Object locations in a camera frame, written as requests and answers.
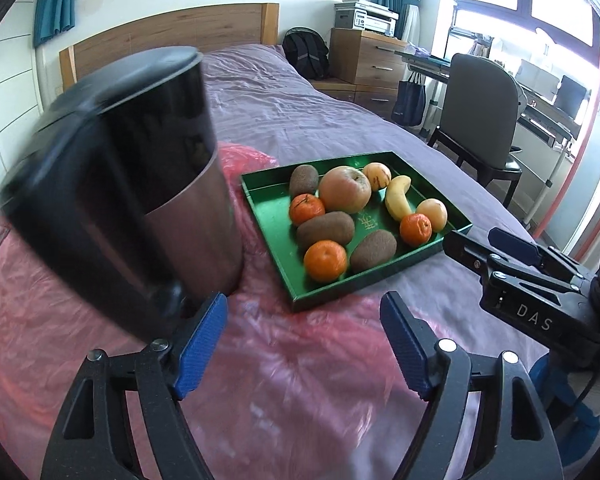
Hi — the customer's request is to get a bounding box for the large yellow-red apple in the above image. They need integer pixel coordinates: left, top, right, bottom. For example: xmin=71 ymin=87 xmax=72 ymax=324
xmin=318 ymin=166 xmax=372 ymax=214

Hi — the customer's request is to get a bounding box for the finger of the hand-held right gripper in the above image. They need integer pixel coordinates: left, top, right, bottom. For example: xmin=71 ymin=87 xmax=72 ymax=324
xmin=442 ymin=230 xmax=581 ymax=293
xmin=489 ymin=227 xmax=588 ymax=283

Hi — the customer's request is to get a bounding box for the black backpack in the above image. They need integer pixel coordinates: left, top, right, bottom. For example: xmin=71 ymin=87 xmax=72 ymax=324
xmin=282 ymin=27 xmax=331 ymax=81

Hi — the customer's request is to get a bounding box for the yellow banana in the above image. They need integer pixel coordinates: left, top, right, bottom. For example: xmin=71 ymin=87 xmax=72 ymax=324
xmin=384 ymin=175 xmax=413 ymax=222

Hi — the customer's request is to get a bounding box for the wooden headboard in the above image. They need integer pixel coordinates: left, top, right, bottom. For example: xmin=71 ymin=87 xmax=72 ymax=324
xmin=59 ymin=3 xmax=280 ymax=93

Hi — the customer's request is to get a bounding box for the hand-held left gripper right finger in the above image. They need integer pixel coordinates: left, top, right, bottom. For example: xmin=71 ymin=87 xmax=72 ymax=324
xmin=379 ymin=290 xmax=566 ymax=480

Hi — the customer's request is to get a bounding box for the black and steel electric kettle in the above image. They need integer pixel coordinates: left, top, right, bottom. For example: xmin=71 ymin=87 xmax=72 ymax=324
xmin=0 ymin=46 xmax=246 ymax=341

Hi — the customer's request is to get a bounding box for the green tray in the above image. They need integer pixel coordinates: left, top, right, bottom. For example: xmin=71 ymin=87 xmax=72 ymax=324
xmin=241 ymin=151 xmax=473 ymax=313

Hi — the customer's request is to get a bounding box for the dark blue tote bag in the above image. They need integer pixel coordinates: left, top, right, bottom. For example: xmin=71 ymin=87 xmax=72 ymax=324
xmin=392 ymin=72 xmax=427 ymax=127

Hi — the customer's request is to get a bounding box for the small cracked yellow fruit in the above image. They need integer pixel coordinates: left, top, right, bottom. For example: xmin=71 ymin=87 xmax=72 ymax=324
xmin=362 ymin=162 xmax=392 ymax=192

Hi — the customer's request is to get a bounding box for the black monitor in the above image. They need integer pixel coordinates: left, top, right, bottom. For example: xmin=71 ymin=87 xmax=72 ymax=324
xmin=555 ymin=75 xmax=588 ymax=121

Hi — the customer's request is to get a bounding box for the pink plastic sheet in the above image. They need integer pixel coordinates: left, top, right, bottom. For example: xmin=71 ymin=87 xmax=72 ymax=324
xmin=0 ymin=142 xmax=481 ymax=480

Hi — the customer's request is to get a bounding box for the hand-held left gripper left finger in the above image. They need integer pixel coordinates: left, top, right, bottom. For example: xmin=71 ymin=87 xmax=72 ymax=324
xmin=40 ymin=291 xmax=229 ymax=480

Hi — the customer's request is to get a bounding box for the white printer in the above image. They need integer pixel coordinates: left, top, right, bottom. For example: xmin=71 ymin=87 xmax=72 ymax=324
xmin=334 ymin=1 xmax=400 ymax=36

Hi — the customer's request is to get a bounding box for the low wooden nightstand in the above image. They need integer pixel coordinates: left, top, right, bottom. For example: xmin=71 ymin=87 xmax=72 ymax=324
xmin=307 ymin=77 xmax=401 ymax=121

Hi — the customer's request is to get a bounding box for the grey chair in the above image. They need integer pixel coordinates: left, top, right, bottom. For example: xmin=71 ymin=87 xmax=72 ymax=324
xmin=426 ymin=53 xmax=523 ymax=208

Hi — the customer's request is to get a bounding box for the brown kiwi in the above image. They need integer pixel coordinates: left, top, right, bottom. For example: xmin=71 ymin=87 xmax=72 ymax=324
xmin=349 ymin=230 xmax=398 ymax=273
xmin=296 ymin=211 xmax=356 ymax=251
xmin=289 ymin=164 xmax=321 ymax=198

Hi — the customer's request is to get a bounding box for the grey desk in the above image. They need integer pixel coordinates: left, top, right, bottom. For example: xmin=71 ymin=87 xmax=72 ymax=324
xmin=395 ymin=47 xmax=588 ymax=156

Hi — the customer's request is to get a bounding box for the black cable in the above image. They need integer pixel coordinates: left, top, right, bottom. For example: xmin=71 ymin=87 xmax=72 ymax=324
xmin=555 ymin=360 xmax=600 ymax=431

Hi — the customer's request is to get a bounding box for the window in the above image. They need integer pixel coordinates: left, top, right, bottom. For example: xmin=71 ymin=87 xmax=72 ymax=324
xmin=450 ymin=0 xmax=600 ymax=61

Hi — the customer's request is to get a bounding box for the orange mandarin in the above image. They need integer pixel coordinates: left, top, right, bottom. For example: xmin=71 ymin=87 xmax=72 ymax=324
xmin=289 ymin=193 xmax=326 ymax=227
xmin=399 ymin=213 xmax=433 ymax=247
xmin=303 ymin=240 xmax=348 ymax=282

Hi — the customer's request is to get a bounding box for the round pale peach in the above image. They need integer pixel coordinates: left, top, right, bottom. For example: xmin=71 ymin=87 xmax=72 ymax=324
xmin=415 ymin=198 xmax=449 ymax=231

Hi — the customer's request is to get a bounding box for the person's right hand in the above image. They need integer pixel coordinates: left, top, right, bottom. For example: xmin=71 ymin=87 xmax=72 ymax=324
xmin=527 ymin=350 xmax=600 ymax=443

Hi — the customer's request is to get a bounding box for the wooden drawer chest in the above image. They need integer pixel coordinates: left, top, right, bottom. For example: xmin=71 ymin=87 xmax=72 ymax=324
xmin=329 ymin=27 xmax=411 ymax=86

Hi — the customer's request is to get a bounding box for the white wardrobe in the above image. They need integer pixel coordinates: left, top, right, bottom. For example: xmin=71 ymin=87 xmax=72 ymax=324
xmin=0 ymin=0 xmax=46 ymax=181

